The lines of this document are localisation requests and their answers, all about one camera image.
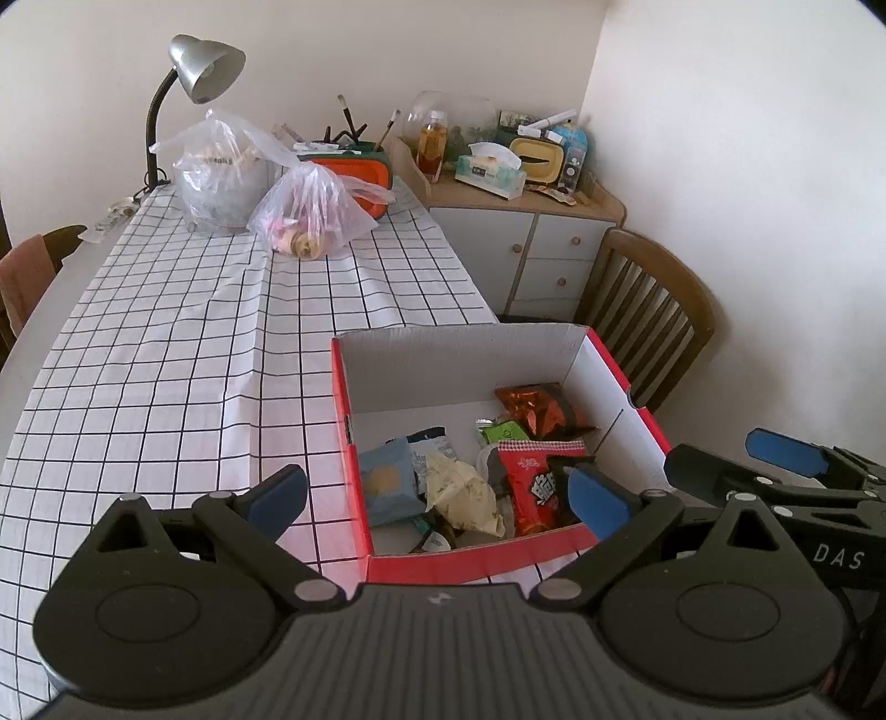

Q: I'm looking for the yellow tissue holder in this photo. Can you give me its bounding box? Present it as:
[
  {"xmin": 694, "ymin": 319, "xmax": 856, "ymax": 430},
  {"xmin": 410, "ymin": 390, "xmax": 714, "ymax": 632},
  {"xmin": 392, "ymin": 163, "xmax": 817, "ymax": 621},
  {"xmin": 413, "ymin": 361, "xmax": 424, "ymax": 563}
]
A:
[{"xmin": 508, "ymin": 136, "xmax": 567, "ymax": 187}]

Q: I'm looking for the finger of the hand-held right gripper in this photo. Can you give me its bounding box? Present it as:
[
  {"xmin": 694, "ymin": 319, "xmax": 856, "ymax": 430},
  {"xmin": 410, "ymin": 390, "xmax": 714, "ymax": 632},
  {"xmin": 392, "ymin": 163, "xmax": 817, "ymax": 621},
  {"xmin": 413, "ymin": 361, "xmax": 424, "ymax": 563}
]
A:
[
  {"xmin": 664, "ymin": 444, "xmax": 866, "ymax": 510},
  {"xmin": 748, "ymin": 429, "xmax": 886, "ymax": 489}
]

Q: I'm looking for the red white snack packet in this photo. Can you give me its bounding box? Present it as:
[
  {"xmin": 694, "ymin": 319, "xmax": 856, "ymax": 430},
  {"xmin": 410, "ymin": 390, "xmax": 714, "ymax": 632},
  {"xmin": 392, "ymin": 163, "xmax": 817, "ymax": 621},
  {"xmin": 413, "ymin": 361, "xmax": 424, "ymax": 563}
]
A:
[{"xmin": 497, "ymin": 439, "xmax": 586, "ymax": 537}]

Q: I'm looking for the white checked tablecloth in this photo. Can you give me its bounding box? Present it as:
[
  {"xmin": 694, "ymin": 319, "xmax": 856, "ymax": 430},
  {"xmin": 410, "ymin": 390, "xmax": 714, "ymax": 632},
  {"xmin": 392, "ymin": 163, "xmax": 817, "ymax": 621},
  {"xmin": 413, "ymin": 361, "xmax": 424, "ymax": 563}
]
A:
[{"xmin": 0, "ymin": 181, "xmax": 499, "ymax": 714}]

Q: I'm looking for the dark red shiny snack packet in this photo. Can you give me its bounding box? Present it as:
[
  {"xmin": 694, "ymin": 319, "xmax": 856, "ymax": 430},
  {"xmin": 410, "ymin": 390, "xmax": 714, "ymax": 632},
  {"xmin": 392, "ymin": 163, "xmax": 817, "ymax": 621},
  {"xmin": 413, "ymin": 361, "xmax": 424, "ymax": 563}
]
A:
[{"xmin": 494, "ymin": 383, "xmax": 597, "ymax": 439}]

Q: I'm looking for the small clear plastic bag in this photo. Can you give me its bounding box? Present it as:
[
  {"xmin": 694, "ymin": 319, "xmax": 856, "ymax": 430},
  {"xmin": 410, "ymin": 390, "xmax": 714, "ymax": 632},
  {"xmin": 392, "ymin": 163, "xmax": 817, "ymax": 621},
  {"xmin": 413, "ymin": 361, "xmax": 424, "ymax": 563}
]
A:
[{"xmin": 247, "ymin": 162, "xmax": 395, "ymax": 260}]

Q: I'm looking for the light blue box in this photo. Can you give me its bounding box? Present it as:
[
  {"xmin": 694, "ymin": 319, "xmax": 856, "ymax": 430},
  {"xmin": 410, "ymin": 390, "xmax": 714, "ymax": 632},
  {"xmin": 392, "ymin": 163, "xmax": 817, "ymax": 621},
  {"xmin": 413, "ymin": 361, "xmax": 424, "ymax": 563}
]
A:
[{"xmin": 554, "ymin": 123, "xmax": 591, "ymax": 193}]

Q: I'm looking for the dark green box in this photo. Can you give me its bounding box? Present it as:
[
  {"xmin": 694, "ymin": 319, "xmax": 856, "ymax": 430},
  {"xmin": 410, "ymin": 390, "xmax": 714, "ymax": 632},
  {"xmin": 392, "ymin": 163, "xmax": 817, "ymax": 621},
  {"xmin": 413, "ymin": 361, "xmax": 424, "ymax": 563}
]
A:
[{"xmin": 497, "ymin": 109, "xmax": 548, "ymax": 137}]

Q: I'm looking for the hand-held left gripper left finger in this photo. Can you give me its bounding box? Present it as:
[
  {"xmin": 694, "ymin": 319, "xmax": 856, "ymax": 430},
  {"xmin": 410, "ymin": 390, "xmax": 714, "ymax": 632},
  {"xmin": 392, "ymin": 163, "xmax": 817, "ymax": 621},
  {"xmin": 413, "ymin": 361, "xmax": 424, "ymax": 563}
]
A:
[{"xmin": 73, "ymin": 465, "xmax": 343, "ymax": 614}]

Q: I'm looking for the black brush holder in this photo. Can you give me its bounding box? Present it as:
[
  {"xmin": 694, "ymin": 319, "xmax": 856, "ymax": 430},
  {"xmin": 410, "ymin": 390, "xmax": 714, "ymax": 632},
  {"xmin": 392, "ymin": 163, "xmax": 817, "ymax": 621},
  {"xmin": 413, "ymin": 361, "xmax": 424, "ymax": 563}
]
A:
[{"xmin": 322, "ymin": 95, "xmax": 368, "ymax": 150}]

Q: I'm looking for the white tube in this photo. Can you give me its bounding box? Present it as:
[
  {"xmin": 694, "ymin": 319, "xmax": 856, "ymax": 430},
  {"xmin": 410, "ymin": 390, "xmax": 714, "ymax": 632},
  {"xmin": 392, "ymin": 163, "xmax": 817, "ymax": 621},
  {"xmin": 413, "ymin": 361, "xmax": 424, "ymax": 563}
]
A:
[{"xmin": 518, "ymin": 109, "xmax": 579, "ymax": 137}]

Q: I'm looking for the amber liquid bottle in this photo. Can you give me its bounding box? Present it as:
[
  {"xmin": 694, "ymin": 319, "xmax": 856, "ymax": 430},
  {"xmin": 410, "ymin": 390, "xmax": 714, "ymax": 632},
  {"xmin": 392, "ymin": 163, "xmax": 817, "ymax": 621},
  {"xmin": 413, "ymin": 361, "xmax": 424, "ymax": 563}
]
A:
[{"xmin": 416, "ymin": 114, "xmax": 448, "ymax": 183}]

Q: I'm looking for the blue cookie packet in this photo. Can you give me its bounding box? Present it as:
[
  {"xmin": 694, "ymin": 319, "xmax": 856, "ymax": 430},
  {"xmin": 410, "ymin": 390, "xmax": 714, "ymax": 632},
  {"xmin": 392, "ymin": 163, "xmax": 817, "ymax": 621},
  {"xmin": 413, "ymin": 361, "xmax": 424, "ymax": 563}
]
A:
[{"xmin": 358, "ymin": 438, "xmax": 427, "ymax": 528}]

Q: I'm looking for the green tissue box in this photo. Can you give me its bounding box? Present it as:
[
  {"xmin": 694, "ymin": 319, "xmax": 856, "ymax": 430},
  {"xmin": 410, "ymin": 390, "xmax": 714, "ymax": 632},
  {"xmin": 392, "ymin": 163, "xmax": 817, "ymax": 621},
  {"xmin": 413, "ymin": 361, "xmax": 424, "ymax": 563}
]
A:
[{"xmin": 455, "ymin": 142, "xmax": 528, "ymax": 202}]

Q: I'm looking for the small clear wrapper clutter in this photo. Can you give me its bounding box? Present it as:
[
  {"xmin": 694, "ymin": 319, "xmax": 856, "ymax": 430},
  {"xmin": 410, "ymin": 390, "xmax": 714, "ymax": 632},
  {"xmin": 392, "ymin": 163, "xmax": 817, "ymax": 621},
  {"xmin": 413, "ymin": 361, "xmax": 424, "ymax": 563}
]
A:
[{"xmin": 79, "ymin": 196, "xmax": 140, "ymax": 243}]

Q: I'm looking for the large clear plastic bag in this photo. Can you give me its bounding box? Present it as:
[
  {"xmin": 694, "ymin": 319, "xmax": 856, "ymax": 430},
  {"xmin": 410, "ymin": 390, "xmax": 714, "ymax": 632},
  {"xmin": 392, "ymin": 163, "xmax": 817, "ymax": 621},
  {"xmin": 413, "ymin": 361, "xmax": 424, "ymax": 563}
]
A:
[{"xmin": 151, "ymin": 109, "xmax": 302, "ymax": 234}]

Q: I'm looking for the dark teal white packet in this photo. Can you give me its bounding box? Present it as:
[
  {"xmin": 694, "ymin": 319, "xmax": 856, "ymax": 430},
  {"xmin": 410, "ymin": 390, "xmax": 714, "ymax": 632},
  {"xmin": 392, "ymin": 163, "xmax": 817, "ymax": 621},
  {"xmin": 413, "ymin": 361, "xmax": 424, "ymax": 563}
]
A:
[{"xmin": 414, "ymin": 516, "xmax": 456, "ymax": 553}]

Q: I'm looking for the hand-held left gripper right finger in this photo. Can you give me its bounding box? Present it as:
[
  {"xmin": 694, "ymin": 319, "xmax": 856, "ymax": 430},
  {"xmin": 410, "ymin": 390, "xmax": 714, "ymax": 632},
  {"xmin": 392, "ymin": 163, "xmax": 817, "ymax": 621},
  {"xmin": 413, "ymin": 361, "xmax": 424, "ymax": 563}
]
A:
[{"xmin": 527, "ymin": 462, "xmax": 807, "ymax": 614}]

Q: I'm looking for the navy white snack packet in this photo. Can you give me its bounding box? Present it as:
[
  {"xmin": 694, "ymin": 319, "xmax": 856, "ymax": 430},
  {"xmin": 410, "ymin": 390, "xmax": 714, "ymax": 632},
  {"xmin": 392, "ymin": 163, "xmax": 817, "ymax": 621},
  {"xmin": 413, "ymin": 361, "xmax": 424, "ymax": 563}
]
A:
[{"xmin": 405, "ymin": 427, "xmax": 459, "ymax": 496}]

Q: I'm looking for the cream snack packet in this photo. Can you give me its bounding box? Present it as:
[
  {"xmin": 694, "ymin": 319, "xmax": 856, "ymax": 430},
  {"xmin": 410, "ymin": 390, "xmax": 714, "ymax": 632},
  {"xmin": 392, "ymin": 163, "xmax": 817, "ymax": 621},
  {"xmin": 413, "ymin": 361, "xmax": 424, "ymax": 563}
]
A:
[{"xmin": 424, "ymin": 450, "xmax": 508, "ymax": 538}]

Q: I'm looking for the white wooden cabinet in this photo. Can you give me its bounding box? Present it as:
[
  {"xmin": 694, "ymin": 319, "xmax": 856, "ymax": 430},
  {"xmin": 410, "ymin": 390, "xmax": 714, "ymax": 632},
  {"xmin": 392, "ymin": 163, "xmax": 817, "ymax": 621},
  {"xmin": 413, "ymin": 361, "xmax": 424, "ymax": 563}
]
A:
[{"xmin": 386, "ymin": 142, "xmax": 627, "ymax": 323}]

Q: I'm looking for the brown slatted wooden chair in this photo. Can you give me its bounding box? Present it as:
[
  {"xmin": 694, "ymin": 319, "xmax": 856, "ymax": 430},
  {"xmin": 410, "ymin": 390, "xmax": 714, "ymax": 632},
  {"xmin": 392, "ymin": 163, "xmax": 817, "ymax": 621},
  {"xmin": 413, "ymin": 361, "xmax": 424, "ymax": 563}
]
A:
[{"xmin": 573, "ymin": 228, "xmax": 715, "ymax": 415}]

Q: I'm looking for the dark wooden chair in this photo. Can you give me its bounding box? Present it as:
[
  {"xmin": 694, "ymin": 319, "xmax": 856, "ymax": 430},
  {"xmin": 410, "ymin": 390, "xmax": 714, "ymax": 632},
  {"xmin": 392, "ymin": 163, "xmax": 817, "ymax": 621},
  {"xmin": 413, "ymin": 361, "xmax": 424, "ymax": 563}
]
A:
[{"xmin": 0, "ymin": 225, "xmax": 87, "ymax": 347}]

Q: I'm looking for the green snack packet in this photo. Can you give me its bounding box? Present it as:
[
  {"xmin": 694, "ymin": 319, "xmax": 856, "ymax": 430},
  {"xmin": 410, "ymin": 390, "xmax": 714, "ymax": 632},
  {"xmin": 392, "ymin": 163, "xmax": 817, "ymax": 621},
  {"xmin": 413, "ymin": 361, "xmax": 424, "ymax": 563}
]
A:
[{"xmin": 476, "ymin": 415, "xmax": 531, "ymax": 448}]

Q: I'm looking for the pink cloth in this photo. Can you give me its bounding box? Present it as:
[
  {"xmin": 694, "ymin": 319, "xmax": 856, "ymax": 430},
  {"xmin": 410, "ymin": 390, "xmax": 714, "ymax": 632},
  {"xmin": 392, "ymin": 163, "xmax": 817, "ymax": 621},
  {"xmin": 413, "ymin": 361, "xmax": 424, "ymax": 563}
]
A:
[{"xmin": 0, "ymin": 235, "xmax": 54, "ymax": 326}]

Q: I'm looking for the red cardboard box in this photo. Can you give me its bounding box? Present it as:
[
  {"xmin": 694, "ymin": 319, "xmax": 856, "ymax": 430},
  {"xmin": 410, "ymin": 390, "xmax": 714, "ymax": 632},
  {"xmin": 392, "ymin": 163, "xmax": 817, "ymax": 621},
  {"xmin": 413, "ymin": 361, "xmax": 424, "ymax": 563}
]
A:
[{"xmin": 330, "ymin": 324, "xmax": 672, "ymax": 584}]

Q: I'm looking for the silver desk lamp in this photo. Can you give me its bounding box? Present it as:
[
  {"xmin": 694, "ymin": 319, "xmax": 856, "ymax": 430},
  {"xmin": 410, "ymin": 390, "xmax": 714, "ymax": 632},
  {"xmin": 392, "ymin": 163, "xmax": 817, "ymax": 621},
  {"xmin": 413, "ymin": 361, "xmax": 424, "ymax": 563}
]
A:
[{"xmin": 144, "ymin": 34, "xmax": 246, "ymax": 191}]

